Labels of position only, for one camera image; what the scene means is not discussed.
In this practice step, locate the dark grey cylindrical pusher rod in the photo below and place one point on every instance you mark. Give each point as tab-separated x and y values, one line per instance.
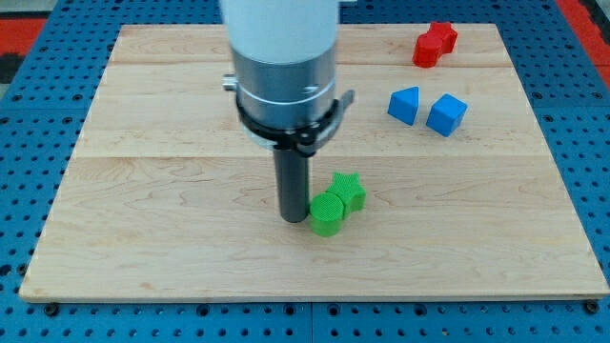
292	182

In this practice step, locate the green cylinder block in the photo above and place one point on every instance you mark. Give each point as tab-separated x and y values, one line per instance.
326	211

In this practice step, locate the green star block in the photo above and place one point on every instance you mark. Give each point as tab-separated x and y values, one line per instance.
347	187

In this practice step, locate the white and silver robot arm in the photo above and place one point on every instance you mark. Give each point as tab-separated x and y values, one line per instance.
284	81

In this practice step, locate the blue triangular prism block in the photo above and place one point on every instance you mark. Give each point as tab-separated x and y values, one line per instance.
404	105

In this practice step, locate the light wooden board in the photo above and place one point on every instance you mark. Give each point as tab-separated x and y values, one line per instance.
166	199

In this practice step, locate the blue cube block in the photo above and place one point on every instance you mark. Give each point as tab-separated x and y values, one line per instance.
446	114

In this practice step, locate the red star block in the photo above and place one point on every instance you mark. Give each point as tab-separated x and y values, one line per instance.
446	33

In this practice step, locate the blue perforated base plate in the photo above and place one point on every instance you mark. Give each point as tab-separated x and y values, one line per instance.
45	106

